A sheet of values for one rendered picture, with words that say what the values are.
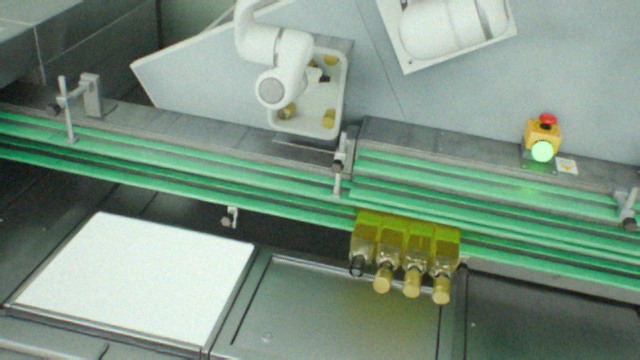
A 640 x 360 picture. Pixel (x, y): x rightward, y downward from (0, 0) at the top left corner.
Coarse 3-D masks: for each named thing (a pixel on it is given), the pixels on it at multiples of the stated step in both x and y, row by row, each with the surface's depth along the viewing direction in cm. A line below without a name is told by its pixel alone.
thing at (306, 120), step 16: (320, 48) 129; (320, 64) 138; (336, 80) 140; (304, 96) 143; (320, 96) 143; (336, 96) 142; (272, 112) 140; (304, 112) 146; (320, 112) 145; (336, 112) 136; (288, 128) 141; (304, 128) 141; (320, 128) 142; (336, 128) 138
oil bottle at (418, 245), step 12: (408, 228) 132; (420, 228) 130; (432, 228) 131; (408, 240) 126; (420, 240) 127; (432, 240) 128; (408, 252) 123; (420, 252) 123; (408, 264) 123; (420, 264) 123
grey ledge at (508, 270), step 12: (468, 264) 147; (480, 264) 146; (492, 264) 146; (504, 264) 145; (516, 276) 146; (528, 276) 145; (540, 276) 145; (552, 276) 144; (564, 276) 143; (576, 288) 145; (588, 288) 144; (600, 288) 143; (612, 288) 143; (624, 300) 144; (636, 300) 143
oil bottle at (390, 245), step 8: (392, 208) 135; (384, 216) 133; (392, 216) 133; (400, 216) 133; (384, 224) 130; (392, 224) 131; (400, 224) 131; (384, 232) 128; (392, 232) 128; (400, 232) 128; (384, 240) 126; (392, 240) 126; (400, 240) 126; (384, 248) 124; (392, 248) 124; (400, 248) 124; (376, 256) 125; (384, 256) 123; (392, 256) 123; (400, 256) 124; (376, 264) 126
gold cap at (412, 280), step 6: (414, 270) 120; (408, 276) 119; (414, 276) 119; (420, 276) 120; (408, 282) 117; (414, 282) 117; (420, 282) 119; (408, 288) 117; (414, 288) 117; (408, 294) 118; (414, 294) 118
